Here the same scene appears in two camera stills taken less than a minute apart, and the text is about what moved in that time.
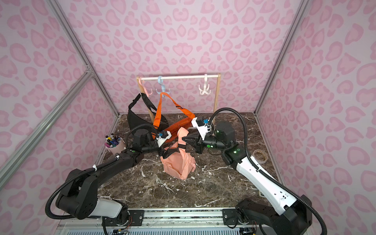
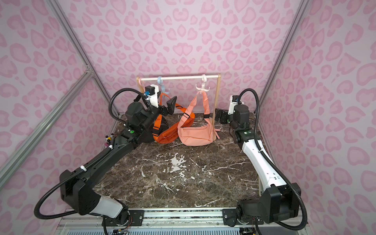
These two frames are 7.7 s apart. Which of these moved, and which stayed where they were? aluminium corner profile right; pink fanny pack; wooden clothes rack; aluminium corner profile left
Moved: pink fanny pack
Stayed: wooden clothes rack; aluminium corner profile right; aluminium corner profile left
